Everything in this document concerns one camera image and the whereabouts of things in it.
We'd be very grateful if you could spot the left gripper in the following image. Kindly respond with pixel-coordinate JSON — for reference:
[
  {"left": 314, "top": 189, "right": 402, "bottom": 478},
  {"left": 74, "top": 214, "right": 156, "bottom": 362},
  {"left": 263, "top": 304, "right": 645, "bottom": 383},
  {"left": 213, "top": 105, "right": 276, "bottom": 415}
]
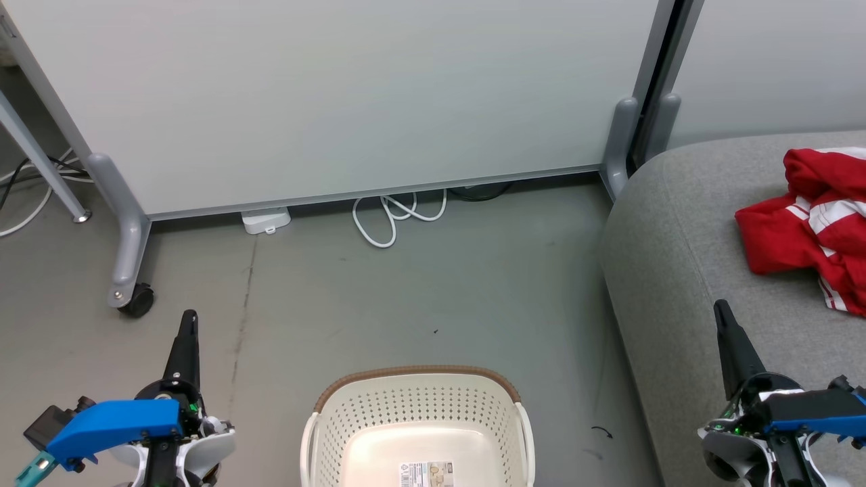
[{"left": 108, "top": 309, "right": 237, "bottom": 487}]

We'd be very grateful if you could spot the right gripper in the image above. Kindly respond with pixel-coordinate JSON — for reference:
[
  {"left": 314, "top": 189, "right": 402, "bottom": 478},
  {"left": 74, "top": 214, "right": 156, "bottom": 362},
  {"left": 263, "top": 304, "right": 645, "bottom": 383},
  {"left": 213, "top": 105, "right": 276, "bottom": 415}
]
[{"left": 700, "top": 300, "right": 854, "bottom": 487}]

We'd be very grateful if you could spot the red white-striped garment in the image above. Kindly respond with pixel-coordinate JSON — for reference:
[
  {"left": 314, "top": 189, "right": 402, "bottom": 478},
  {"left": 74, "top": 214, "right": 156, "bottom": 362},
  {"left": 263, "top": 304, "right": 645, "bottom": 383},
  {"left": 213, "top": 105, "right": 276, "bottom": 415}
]
[{"left": 735, "top": 147, "right": 866, "bottom": 317}]

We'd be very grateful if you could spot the cream perforated laundry basket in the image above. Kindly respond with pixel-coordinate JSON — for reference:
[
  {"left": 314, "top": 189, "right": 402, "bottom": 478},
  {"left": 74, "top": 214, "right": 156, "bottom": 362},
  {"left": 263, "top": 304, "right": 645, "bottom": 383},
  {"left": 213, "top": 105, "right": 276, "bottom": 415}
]
[{"left": 300, "top": 365, "right": 537, "bottom": 487}]

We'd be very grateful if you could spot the black caster wheel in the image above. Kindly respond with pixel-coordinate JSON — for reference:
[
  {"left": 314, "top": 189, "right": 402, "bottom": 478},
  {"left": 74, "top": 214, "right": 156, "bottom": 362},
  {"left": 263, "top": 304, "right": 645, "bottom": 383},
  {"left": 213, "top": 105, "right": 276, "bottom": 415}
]
[{"left": 118, "top": 283, "right": 156, "bottom": 319}]

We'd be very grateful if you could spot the grey fabric sofa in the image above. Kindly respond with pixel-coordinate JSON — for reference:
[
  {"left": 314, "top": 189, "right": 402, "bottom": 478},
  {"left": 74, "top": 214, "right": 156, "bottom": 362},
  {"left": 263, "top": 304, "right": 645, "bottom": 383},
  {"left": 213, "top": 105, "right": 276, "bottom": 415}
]
[{"left": 601, "top": 130, "right": 866, "bottom": 487}]

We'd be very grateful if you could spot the grey partition foot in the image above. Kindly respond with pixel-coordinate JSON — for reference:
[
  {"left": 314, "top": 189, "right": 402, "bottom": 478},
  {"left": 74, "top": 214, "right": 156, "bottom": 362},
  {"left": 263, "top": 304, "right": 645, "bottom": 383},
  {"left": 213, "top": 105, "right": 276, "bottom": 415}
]
[{"left": 87, "top": 152, "right": 154, "bottom": 309}]

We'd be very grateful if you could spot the white adapter box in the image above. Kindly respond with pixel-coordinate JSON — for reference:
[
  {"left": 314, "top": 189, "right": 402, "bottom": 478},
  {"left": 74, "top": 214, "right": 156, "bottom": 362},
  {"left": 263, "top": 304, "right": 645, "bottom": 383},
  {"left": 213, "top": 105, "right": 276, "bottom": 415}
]
[{"left": 241, "top": 207, "right": 292, "bottom": 236}]

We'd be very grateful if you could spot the teal connector piece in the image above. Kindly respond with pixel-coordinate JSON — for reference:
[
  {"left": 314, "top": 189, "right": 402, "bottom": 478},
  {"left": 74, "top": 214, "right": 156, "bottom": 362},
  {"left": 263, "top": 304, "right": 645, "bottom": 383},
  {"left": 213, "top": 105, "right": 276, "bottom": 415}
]
[{"left": 14, "top": 451, "right": 59, "bottom": 487}]

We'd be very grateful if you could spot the grey table leg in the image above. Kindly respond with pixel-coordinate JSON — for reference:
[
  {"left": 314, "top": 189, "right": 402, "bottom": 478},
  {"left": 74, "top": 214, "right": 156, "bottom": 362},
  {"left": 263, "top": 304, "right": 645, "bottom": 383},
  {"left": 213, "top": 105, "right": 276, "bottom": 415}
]
[{"left": 0, "top": 91, "right": 93, "bottom": 225}]

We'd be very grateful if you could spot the paper label sticker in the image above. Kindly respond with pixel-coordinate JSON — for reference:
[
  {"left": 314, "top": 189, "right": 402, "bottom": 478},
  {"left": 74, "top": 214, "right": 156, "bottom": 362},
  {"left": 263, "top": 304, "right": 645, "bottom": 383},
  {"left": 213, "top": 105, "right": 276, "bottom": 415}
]
[{"left": 398, "top": 461, "right": 455, "bottom": 487}]

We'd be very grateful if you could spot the narrow white partition panel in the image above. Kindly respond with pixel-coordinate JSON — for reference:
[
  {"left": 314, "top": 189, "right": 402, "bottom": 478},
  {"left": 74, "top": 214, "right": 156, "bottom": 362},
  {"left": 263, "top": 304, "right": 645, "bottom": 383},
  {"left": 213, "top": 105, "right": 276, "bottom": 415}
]
[{"left": 666, "top": 0, "right": 866, "bottom": 151}]

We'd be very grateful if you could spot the wide white partition panel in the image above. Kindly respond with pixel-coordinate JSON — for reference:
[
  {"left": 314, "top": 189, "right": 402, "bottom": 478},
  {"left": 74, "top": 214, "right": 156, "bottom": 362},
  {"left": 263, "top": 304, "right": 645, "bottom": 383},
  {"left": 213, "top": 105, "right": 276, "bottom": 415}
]
[{"left": 0, "top": 0, "right": 677, "bottom": 221}]

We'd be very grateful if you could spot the blue right camera mount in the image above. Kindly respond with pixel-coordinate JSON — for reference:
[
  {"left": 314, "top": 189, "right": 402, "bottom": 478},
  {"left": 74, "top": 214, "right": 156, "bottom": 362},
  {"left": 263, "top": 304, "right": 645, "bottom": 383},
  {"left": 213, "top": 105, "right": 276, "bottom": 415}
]
[{"left": 760, "top": 386, "right": 866, "bottom": 440}]

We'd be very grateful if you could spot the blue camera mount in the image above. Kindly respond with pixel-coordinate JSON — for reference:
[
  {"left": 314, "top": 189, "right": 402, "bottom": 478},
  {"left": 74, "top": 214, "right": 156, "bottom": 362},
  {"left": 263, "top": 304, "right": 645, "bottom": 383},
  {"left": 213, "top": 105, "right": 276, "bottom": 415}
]
[
  {"left": 760, "top": 386, "right": 866, "bottom": 440},
  {"left": 45, "top": 399, "right": 185, "bottom": 472}
]

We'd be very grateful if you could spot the blue left camera mount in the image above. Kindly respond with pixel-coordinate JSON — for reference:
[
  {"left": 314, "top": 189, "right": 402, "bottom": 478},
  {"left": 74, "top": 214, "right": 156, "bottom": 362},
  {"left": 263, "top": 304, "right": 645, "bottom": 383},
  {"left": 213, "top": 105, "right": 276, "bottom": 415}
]
[{"left": 45, "top": 399, "right": 185, "bottom": 472}]

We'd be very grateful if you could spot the black left camera box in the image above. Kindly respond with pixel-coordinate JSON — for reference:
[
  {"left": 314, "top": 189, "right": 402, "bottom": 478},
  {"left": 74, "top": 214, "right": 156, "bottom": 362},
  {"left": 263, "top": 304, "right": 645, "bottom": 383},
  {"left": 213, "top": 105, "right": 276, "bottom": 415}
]
[{"left": 23, "top": 396, "right": 97, "bottom": 451}]

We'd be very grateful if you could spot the looped white cable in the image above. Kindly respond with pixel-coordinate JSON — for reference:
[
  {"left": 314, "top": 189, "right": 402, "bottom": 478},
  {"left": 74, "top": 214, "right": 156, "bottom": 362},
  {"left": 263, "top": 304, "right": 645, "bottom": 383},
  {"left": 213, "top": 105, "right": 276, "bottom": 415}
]
[{"left": 351, "top": 189, "right": 449, "bottom": 250}]

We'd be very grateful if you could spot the grey partition upright post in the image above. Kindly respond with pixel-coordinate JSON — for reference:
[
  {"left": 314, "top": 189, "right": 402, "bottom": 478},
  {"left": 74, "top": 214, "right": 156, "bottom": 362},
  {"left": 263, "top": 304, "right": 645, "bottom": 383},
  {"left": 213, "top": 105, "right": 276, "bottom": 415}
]
[
  {"left": 600, "top": 97, "right": 641, "bottom": 202},
  {"left": 643, "top": 93, "right": 681, "bottom": 164}
]

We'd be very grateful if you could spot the black floor cable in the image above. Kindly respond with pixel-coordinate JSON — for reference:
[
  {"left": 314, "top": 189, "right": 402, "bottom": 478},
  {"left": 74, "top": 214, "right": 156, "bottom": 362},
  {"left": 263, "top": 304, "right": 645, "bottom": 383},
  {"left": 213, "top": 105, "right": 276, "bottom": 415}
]
[{"left": 0, "top": 158, "right": 32, "bottom": 211}]

